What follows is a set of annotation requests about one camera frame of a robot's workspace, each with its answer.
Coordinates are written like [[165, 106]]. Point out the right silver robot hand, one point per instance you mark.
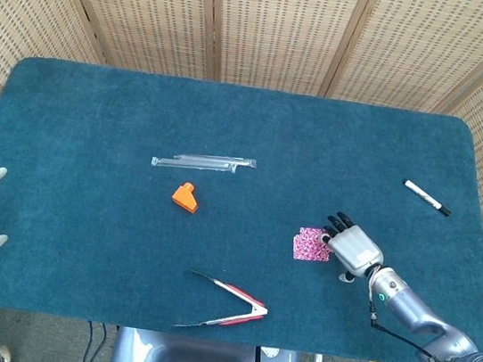
[[355, 249]]

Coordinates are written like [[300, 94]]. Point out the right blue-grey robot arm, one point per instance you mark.
[[408, 303]]

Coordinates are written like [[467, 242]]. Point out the white black-capped marker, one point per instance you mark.
[[424, 196]]

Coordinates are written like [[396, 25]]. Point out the teal carpet table mat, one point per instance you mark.
[[84, 213]]

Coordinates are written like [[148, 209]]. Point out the beige shoe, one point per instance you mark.
[[4, 355]]

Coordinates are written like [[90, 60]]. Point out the clear plastic wrapped stick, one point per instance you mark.
[[189, 165], [244, 162]]

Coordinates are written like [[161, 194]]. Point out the orange plastic block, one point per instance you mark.
[[185, 199]]

